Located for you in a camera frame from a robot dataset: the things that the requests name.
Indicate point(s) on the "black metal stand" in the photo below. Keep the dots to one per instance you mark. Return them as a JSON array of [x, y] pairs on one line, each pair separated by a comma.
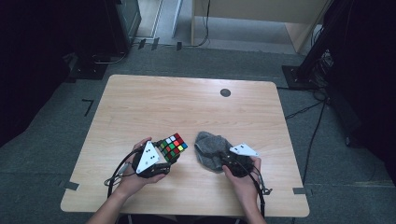
[[306, 67]]

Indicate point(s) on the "grey floor tape piece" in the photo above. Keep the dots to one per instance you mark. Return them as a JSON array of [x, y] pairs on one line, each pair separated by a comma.
[[300, 190], [71, 185]]

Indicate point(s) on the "dark floor tape strip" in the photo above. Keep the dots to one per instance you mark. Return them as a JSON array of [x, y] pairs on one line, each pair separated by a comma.
[[142, 43], [179, 46], [155, 43]]

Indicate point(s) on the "dark round table grommet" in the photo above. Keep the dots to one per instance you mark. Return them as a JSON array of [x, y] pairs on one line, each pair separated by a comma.
[[225, 92]]

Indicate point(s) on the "person's right hand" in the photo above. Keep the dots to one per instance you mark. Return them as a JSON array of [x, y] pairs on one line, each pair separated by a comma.
[[244, 186]]

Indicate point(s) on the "multicoloured puzzle cube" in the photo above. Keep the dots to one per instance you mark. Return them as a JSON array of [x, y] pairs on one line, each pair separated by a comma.
[[172, 146]]

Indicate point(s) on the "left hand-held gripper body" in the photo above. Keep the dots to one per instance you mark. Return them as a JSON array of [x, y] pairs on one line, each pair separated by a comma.
[[146, 158]]

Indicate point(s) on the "dark curtain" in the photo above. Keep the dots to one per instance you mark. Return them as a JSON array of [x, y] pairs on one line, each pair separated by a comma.
[[37, 62], [370, 77]]

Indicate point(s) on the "person's dark trousers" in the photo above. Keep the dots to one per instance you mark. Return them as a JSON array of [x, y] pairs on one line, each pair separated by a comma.
[[180, 220]]

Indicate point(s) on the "black flat stand base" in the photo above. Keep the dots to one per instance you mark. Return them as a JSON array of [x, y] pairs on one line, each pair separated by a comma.
[[88, 71]]

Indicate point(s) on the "beige wooden desk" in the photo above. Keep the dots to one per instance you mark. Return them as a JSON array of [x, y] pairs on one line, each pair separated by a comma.
[[249, 7]]

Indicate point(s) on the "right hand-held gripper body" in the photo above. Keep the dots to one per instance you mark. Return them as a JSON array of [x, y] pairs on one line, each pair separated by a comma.
[[239, 163]]

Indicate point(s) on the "person's left hand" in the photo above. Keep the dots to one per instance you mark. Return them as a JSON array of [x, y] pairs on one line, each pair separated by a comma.
[[137, 185]]

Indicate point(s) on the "grey knitted sock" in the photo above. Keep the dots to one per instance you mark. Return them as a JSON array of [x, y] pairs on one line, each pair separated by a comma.
[[211, 149]]

